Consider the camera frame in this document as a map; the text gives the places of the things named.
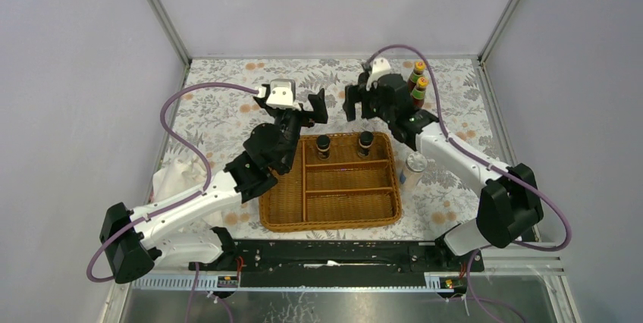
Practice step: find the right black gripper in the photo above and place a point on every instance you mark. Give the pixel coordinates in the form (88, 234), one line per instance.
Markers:
(352, 95)

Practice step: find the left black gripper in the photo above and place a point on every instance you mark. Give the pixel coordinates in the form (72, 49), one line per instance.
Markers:
(306, 118)

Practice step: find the small dark spice jar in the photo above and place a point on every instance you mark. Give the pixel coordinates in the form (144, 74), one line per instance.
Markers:
(322, 144)

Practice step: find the black cap dark jar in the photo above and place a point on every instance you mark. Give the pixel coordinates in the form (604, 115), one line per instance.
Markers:
(365, 141)

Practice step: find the yellow cap sauce bottle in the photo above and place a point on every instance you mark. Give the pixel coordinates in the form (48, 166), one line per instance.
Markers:
(419, 91)
(417, 72)

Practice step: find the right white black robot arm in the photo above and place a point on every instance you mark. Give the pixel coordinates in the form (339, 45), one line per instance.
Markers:
(508, 205)

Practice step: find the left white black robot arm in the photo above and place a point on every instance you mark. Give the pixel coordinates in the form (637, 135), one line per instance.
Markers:
(134, 241)

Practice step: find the wicker divided basket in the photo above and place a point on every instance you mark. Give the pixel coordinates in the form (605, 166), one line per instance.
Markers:
(343, 191)

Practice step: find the silver lid shaker right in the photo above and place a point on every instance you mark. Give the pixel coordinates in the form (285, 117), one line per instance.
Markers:
(412, 171)

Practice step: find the floral table mat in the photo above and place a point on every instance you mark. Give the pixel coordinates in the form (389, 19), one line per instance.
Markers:
(217, 122)

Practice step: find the white crumpled cloth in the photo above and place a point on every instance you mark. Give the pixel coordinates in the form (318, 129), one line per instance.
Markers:
(181, 173)

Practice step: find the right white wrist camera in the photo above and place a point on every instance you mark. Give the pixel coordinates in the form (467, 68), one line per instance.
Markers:
(379, 68)

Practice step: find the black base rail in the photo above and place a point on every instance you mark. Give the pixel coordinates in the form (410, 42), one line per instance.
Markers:
(337, 263)

